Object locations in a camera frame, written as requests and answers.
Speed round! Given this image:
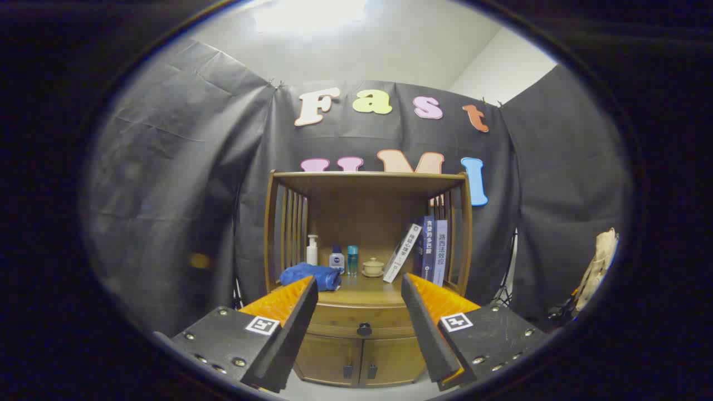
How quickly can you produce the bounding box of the wooden countertop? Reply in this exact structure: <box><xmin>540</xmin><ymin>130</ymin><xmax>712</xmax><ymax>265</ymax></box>
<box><xmin>271</xmin><ymin>271</ymin><xmax>466</xmax><ymax>308</ymax></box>

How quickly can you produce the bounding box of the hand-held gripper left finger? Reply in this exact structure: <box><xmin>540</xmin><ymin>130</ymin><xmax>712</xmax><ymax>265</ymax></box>
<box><xmin>153</xmin><ymin>276</ymin><xmax>319</xmax><ymax>393</ymax></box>

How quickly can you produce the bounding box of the wooden cabinet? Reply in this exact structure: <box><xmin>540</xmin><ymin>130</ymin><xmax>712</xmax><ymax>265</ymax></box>
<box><xmin>263</xmin><ymin>170</ymin><xmax>474</xmax><ymax>388</ymax></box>

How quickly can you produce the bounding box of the black light stand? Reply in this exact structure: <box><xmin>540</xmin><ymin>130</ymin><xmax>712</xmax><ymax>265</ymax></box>
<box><xmin>493</xmin><ymin>228</ymin><xmax>519</xmax><ymax>307</ymax></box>

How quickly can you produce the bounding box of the black backdrop cloth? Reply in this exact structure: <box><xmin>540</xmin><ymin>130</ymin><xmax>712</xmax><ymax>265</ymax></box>
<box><xmin>81</xmin><ymin>39</ymin><xmax>633</xmax><ymax>340</ymax></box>

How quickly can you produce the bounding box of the light blue book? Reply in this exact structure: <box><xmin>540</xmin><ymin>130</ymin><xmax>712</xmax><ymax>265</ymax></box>
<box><xmin>433</xmin><ymin>219</ymin><xmax>448</xmax><ymax>287</ymax></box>

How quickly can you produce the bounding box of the wooden drawer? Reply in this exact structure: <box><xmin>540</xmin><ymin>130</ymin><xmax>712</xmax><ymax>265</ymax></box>
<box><xmin>304</xmin><ymin>302</ymin><xmax>417</xmax><ymax>339</ymax></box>

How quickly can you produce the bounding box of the blue towel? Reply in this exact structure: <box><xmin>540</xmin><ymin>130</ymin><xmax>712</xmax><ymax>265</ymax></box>
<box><xmin>279</xmin><ymin>262</ymin><xmax>342</xmax><ymax>292</ymax></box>

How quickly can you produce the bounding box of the beige cloth bag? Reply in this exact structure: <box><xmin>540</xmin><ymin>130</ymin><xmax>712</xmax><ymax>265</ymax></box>
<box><xmin>574</xmin><ymin>227</ymin><xmax>620</xmax><ymax>312</ymax></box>

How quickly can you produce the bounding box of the white book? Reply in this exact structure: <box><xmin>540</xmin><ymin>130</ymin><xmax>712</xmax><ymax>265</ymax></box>
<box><xmin>383</xmin><ymin>223</ymin><xmax>422</xmax><ymax>283</ymax></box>

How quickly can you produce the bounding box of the dark blue book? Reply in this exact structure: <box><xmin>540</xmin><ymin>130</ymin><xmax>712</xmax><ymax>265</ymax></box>
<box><xmin>413</xmin><ymin>216</ymin><xmax>436</xmax><ymax>282</ymax></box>

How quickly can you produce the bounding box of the wooden cabinet door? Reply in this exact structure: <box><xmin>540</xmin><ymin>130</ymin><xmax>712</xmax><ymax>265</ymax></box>
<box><xmin>359</xmin><ymin>336</ymin><xmax>427</xmax><ymax>388</ymax></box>
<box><xmin>294</xmin><ymin>333</ymin><xmax>363</xmax><ymax>386</ymax></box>

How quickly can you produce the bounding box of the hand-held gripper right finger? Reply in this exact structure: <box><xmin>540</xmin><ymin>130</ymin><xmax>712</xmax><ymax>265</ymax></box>
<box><xmin>401</xmin><ymin>273</ymin><xmax>552</xmax><ymax>392</ymax></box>

